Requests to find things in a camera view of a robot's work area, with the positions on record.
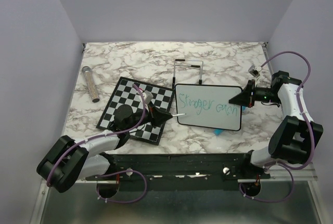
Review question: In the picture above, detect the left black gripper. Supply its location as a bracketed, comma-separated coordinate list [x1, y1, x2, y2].
[125, 100, 173, 130]

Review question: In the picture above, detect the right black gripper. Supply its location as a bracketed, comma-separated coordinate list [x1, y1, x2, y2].
[229, 80, 281, 108]

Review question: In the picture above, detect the white green marker pen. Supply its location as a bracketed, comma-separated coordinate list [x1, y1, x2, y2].
[171, 113, 186, 117]

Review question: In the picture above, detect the black framed whiteboard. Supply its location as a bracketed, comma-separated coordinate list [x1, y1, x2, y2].
[175, 84, 242, 131]

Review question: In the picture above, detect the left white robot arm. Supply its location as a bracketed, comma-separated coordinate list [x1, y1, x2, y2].
[36, 103, 173, 193]

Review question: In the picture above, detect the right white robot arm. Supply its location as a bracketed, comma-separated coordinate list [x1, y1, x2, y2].
[228, 71, 323, 178]

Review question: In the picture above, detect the black and white chessboard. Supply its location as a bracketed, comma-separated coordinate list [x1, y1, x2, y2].
[96, 77, 174, 146]

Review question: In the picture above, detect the blue cylindrical tube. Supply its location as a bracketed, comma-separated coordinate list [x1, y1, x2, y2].
[213, 129, 224, 136]

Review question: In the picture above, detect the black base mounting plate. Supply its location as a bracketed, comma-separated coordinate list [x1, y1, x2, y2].
[97, 153, 265, 194]

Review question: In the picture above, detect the glittery silver tube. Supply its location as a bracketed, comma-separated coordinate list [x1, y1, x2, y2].
[82, 66, 100, 103]

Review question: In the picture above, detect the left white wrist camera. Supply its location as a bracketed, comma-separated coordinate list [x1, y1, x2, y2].
[143, 91, 153, 104]

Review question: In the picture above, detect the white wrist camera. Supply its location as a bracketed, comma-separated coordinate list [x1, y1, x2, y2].
[248, 65, 262, 79]
[143, 91, 153, 104]

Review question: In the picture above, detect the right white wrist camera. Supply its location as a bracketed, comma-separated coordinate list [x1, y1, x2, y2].
[248, 65, 262, 79]

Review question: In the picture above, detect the wire whiteboard stand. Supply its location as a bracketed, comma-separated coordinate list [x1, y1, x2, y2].
[172, 59, 204, 90]

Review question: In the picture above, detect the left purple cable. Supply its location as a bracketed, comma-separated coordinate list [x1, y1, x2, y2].
[46, 83, 148, 204]

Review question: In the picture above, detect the aluminium frame rail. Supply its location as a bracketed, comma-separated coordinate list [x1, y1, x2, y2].
[77, 163, 317, 183]

